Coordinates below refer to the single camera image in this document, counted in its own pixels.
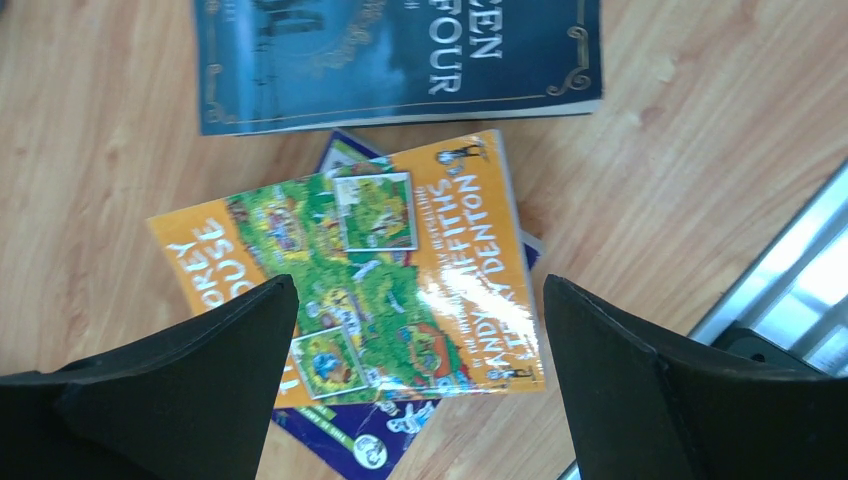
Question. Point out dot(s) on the orange treehouse children's book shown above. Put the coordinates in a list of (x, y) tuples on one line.
[(409, 268)]

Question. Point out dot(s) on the purple illustrated book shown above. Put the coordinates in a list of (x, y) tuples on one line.
[(365, 441)]

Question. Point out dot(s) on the dark blue novel book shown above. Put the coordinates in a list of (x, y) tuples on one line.
[(286, 66)]

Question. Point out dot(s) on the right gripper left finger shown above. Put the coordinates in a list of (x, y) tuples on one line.
[(193, 401)]

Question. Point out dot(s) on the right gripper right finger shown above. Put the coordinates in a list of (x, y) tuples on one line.
[(644, 402)]

